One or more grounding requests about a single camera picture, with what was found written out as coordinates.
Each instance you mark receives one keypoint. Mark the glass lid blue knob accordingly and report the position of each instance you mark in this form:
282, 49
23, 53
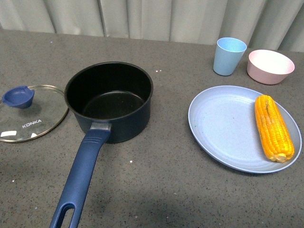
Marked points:
29, 112

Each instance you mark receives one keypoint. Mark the yellow corn cob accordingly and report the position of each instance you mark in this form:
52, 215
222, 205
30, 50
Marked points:
274, 134

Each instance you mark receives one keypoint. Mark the dark blue saucepan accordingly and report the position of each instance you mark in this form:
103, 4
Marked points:
111, 102

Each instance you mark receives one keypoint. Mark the light blue plate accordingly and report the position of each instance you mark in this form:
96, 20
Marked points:
222, 120

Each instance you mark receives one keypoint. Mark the light blue cup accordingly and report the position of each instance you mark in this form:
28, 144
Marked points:
228, 54

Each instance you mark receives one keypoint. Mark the pink bowl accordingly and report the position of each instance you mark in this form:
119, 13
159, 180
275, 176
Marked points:
269, 67

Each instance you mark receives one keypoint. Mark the white curtain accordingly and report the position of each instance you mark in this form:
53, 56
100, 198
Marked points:
267, 24

